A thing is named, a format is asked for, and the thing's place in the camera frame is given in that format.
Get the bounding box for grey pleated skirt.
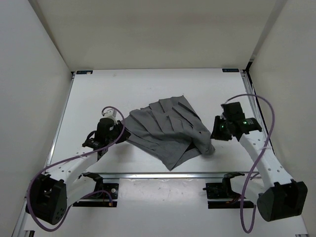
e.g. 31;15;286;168
125;96;215;171

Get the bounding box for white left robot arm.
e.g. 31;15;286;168
25;118;130;225

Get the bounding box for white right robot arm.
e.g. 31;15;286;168
211;102;308;222

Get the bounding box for blue label right corner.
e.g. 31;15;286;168
222;68;239;73

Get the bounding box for blue label corner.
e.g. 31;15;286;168
222;68;239;73
76;70;93;75

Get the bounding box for blue label left corner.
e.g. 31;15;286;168
76;70;93;75

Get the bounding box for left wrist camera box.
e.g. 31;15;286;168
101;109;118;124

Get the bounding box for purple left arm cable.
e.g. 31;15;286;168
25;106;126;233

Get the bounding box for aluminium frame rail right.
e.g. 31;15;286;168
241;70;283;178

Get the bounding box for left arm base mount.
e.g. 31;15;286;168
73;172;119;208

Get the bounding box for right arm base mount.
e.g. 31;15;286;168
203;172;245;209

